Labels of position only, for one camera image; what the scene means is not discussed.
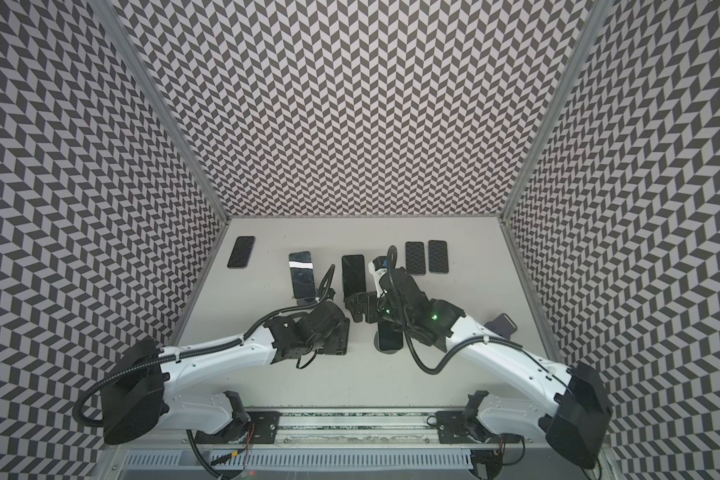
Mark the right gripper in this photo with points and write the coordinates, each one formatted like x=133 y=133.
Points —
x=371 y=305

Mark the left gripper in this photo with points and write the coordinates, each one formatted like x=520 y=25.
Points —
x=340 y=338

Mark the phone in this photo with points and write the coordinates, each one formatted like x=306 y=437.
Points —
x=390 y=337
x=301 y=269
x=241 y=252
x=438 y=256
x=415 y=258
x=353 y=275

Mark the grey stand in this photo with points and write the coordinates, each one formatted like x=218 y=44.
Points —
x=379 y=348
x=502 y=325

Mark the black stand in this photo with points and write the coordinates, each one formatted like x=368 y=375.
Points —
x=337 y=342

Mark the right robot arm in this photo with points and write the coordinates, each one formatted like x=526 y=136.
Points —
x=567 y=407

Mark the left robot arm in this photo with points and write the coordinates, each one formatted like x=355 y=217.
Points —
x=189 y=387

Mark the aluminium mounting rail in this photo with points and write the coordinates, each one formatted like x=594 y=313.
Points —
x=360 y=429

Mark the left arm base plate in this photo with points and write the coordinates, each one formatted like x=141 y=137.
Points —
x=261 y=428

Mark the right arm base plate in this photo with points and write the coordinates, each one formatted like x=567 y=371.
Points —
x=453 y=427

